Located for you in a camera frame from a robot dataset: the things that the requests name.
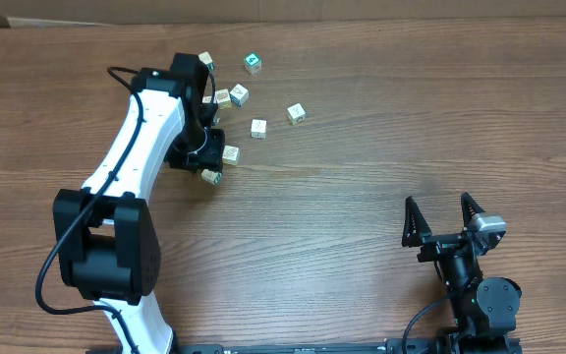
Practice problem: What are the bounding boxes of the wooden block blue side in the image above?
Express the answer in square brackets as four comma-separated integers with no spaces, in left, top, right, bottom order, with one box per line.
[229,84,250,106]

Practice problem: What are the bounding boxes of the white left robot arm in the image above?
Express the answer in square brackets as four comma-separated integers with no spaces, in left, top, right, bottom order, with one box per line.
[34,53,225,353]

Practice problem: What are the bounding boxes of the wooden turtle block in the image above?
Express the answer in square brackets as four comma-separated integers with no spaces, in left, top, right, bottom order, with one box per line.
[222,146,240,165]

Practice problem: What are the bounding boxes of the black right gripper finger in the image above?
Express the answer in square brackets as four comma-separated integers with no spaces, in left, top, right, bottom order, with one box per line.
[461,192,484,231]
[402,196,432,247]

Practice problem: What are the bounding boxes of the green number four block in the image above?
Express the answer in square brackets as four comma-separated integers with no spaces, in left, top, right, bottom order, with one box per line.
[244,52,262,75]

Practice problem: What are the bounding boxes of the wooden block green number side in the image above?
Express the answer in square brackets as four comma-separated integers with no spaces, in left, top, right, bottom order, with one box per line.
[198,51,215,72]

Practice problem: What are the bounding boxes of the wooden pineapple block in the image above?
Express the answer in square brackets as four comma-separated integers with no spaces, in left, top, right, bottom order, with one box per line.
[214,88,232,109]

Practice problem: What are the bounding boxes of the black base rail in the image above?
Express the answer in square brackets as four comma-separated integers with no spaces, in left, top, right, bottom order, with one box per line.
[85,338,523,354]

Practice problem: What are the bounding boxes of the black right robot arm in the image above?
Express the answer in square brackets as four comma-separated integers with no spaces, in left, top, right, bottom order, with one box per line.
[401,193,522,353]

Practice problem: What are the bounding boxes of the wooden elephant block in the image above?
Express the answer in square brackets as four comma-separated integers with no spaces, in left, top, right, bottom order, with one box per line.
[251,119,267,139]

